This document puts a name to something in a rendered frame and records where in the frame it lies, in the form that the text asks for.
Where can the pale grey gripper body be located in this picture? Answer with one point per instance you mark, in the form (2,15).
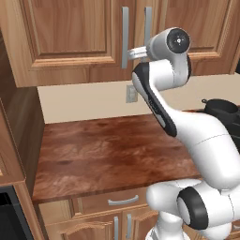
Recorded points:
(137,53)

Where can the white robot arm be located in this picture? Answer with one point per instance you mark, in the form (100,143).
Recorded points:
(212,146)

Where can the black pot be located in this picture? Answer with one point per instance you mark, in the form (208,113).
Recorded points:
(220,107)

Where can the tall wooden cabinet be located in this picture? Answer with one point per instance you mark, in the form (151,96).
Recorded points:
(18,140)

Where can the wooden base cabinet door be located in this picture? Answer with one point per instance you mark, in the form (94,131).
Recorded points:
(84,229)
(140,223)

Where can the black hob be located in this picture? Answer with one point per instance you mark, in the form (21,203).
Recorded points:
(235,131)

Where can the wooden drawer front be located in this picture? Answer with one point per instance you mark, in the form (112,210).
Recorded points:
(93,203)

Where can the black built-in oven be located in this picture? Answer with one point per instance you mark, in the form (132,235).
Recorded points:
(11,215)

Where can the grey wall outlet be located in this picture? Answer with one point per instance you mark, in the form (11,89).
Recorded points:
(131,94)

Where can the wooden wall cabinet door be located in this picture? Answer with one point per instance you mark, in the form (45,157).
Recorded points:
(68,37)
(212,28)

